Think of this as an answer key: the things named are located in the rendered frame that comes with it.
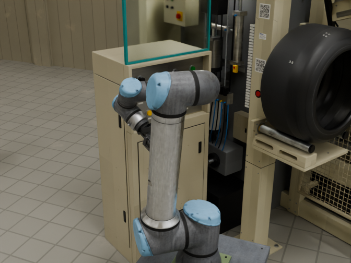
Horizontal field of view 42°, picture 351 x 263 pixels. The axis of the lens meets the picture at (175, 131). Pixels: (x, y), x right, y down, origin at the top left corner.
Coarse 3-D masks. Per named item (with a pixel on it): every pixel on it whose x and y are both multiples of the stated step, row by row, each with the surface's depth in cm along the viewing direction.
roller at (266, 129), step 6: (264, 126) 245; (264, 132) 245; (270, 132) 241; (276, 132) 239; (282, 132) 238; (276, 138) 239; (282, 138) 235; (288, 138) 232; (294, 138) 231; (294, 144) 230; (300, 144) 227; (306, 144) 225; (306, 150) 225; (312, 150) 224
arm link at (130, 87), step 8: (128, 80) 196; (136, 80) 196; (120, 88) 195; (128, 88) 194; (136, 88) 194; (144, 88) 197; (120, 96) 198; (128, 96) 194; (136, 96) 196; (144, 96) 198; (120, 104) 202; (128, 104) 200
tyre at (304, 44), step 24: (312, 24) 223; (288, 48) 213; (312, 48) 205; (336, 48) 206; (264, 72) 220; (288, 72) 208; (312, 72) 203; (336, 72) 250; (264, 96) 221; (288, 96) 209; (312, 96) 206; (336, 96) 250; (288, 120) 215; (312, 120) 212; (336, 120) 244
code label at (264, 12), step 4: (260, 4) 236; (264, 4) 234; (268, 4) 231; (260, 8) 237; (264, 8) 234; (268, 8) 232; (260, 12) 237; (264, 12) 235; (268, 12) 233; (260, 16) 238; (264, 16) 236; (268, 16) 233
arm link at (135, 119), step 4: (136, 112) 204; (140, 112) 205; (132, 116) 203; (136, 116) 203; (140, 116) 203; (144, 116) 204; (128, 120) 204; (132, 120) 203; (136, 120) 202; (140, 120) 202; (128, 124) 204; (132, 124) 203; (136, 124) 203; (132, 128) 205
